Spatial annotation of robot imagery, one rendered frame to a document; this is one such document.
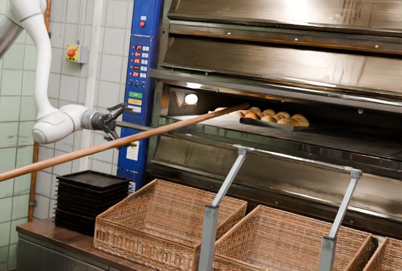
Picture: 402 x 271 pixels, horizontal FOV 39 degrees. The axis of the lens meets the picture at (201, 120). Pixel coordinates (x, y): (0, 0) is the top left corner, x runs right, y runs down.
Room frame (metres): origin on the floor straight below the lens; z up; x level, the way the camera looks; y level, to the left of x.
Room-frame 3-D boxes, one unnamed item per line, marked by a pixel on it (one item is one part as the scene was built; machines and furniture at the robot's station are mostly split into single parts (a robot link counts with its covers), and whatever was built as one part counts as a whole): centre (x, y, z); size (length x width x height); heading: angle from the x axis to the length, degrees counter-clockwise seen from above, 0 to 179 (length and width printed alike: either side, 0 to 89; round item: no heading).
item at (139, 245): (2.66, 0.08, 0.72); 0.56 x 0.49 x 0.28; 60
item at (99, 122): (2.44, 0.40, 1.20); 0.09 x 0.07 x 0.08; 59
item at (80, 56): (3.32, 0.76, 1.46); 0.10 x 0.07 x 0.10; 59
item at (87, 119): (2.48, 0.47, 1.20); 0.09 x 0.06 x 0.09; 149
